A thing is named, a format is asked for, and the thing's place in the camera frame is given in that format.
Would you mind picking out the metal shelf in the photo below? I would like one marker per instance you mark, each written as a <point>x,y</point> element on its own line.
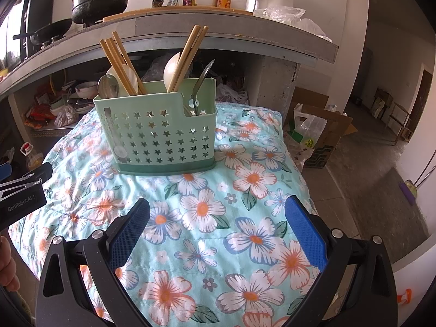
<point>51,131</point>

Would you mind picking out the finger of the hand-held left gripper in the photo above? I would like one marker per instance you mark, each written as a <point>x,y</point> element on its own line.
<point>37,172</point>
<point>5,172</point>

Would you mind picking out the brown door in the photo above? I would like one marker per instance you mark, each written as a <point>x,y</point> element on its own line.
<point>422,98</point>

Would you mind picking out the printed plastic bag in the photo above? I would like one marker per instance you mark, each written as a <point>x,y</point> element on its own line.
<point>303,136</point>

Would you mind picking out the tall black panel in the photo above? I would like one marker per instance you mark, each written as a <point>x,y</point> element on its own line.
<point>37,10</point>

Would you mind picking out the cardboard box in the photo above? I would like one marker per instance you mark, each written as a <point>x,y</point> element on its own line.
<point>337,133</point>

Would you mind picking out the floral turquoise blanket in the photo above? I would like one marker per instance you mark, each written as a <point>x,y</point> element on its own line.
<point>204,207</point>

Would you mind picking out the orange plastic object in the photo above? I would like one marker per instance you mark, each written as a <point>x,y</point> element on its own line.
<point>405,296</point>

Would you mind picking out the person's left hand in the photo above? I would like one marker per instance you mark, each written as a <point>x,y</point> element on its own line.
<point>6,265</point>

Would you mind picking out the wooden cutting board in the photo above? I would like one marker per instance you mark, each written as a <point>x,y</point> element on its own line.
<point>153,10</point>

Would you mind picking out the cooking oil bottle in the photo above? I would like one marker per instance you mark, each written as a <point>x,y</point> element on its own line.
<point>34,160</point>

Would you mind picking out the black wok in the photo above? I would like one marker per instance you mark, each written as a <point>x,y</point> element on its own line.
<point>51,30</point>

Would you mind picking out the green star-cut utensil holder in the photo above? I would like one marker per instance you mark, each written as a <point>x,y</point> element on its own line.
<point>153,143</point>

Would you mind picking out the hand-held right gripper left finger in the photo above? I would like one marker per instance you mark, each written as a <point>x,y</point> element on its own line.
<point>129,235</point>

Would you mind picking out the crumpled white plastic bag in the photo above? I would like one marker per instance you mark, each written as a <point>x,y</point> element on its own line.
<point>233,90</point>

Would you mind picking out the metal spoon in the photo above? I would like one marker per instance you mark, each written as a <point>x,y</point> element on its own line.
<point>203,75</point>
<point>107,87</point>

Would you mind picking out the stack of ceramic bowls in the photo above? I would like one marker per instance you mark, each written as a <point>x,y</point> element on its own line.
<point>85,90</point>

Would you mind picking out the red snack packets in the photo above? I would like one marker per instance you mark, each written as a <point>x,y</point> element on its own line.
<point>39,115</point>

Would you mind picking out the concrete counter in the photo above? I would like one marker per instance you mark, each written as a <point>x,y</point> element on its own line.
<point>238,29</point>

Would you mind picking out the crumpled clear plastic bag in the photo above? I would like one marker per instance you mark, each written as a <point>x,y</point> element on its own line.
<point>153,71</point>

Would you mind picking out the flat mop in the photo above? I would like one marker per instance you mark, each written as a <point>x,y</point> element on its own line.
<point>407,192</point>

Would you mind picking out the clear bag of brown grains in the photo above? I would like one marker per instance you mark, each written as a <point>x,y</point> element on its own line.
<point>66,117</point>

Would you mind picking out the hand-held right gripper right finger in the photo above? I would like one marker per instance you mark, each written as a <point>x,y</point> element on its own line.
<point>306,231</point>

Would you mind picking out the small dark jar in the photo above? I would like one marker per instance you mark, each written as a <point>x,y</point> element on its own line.
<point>157,1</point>

